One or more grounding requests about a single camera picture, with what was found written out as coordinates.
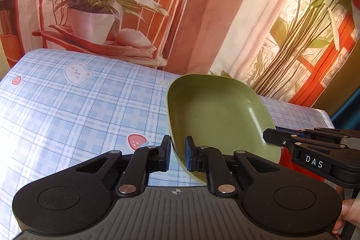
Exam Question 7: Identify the teal panel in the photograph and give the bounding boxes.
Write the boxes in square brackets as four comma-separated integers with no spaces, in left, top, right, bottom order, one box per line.
[329,80,360,134]

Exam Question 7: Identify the printed plant backdrop cloth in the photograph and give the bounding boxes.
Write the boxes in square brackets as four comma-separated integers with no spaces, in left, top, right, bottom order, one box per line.
[0,0,360,117]

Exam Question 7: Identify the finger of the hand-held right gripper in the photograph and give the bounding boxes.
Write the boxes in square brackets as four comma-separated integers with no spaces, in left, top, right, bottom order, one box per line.
[263,129,348,152]
[274,128,351,142]

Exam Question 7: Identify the person's right hand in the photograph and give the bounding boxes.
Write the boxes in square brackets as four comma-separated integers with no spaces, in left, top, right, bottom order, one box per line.
[332,198,360,232]

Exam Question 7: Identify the red plate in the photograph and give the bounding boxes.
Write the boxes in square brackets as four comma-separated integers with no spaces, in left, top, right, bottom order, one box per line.
[279,144,294,170]

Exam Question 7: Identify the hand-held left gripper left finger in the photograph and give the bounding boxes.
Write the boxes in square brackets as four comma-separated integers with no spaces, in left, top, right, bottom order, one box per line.
[74,135,172,198]

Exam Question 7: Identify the blue plaid bear tablecloth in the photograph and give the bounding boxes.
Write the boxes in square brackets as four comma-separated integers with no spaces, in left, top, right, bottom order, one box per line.
[0,48,335,232]

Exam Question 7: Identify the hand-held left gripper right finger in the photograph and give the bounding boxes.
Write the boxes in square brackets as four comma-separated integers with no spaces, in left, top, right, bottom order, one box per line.
[184,136,282,198]

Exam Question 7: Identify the green square plate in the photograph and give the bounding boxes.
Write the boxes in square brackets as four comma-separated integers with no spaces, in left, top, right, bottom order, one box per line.
[166,74,283,184]

